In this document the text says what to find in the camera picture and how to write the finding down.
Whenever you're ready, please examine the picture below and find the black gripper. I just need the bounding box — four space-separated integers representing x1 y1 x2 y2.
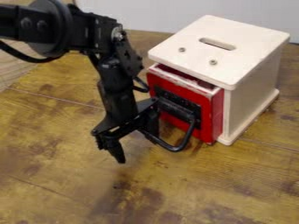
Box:
91 89 159 164

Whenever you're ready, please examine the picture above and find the red drawer with black handle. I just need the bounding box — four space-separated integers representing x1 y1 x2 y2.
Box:
146 63 225 152

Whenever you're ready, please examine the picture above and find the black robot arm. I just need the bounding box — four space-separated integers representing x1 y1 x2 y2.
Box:
0 0 158 164

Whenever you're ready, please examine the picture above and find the white wooden drawer box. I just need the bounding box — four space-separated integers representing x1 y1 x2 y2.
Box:
149 15 290 145

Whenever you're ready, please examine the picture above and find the black cable loop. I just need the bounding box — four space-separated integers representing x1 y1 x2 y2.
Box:
133 76 151 94

